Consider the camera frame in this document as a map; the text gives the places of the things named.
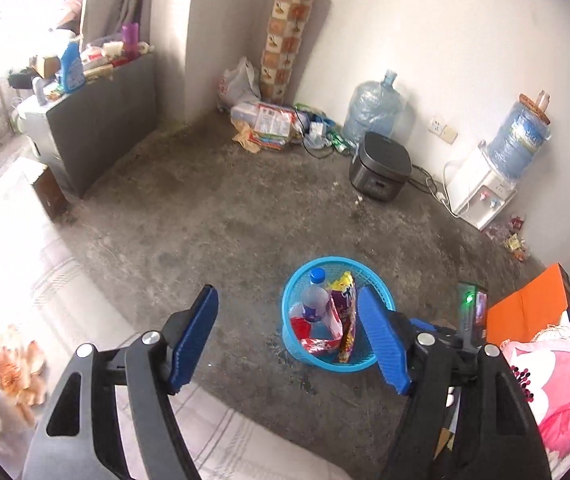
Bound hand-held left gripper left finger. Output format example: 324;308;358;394
22;284;220;480

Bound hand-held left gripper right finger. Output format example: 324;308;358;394
356;285;553;480

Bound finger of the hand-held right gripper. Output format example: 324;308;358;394
411;318;459;347

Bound purple yellow snack packet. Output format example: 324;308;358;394
327;271;362;365

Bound red and white paper bag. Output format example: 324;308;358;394
289;300;346;356

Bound clear plastic water bottle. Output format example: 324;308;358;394
302;268;331;324

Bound blue plastic basket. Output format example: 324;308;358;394
281;256;397;373

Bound orange cardboard box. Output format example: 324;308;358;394
488;262;570;347

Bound scattered snack wrappers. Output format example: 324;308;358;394
482;214;532;262

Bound pink blanket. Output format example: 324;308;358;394
500;320;570;461

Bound white water dispenser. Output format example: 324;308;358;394
449;146;517;232

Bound dark grey rice cooker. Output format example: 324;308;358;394
349;131;412;204

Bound blue full water jug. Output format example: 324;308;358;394
486;91;552;182

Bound floral tablecloth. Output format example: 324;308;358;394
0;160;346;480

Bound green drink cans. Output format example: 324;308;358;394
331;127;357;155

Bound small brown wooden box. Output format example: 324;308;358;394
19;157;68;222

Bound pile of food packets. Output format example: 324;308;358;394
230;101;300;154

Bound empty clear water jug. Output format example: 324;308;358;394
341;70;409;144

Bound grey cabinet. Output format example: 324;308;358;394
24;52;159;199

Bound white plastic bag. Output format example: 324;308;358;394
216;57;262;112

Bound blue detergent bottle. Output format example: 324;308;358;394
60;40;86;94

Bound purple cup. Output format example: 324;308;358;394
121;22;141;59

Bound open cardboard box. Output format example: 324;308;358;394
29;54;62;79

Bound tile-patterned rolled mat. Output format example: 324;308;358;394
260;0;319;104

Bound black power cable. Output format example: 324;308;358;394
411;162;453;207

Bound wall socket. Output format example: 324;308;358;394
427;116;459;144

